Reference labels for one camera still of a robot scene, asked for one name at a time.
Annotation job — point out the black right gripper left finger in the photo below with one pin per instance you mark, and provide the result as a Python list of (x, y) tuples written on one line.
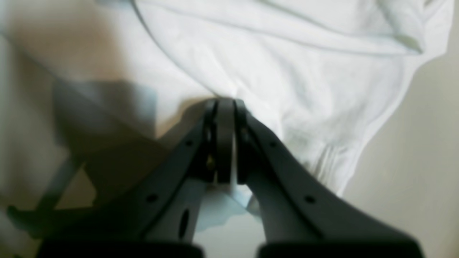
[(158, 216)]

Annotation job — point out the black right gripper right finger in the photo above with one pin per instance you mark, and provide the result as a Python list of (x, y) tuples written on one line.
[(301, 217)]

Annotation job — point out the white printed T-shirt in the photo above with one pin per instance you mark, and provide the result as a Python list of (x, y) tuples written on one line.
[(97, 84)]

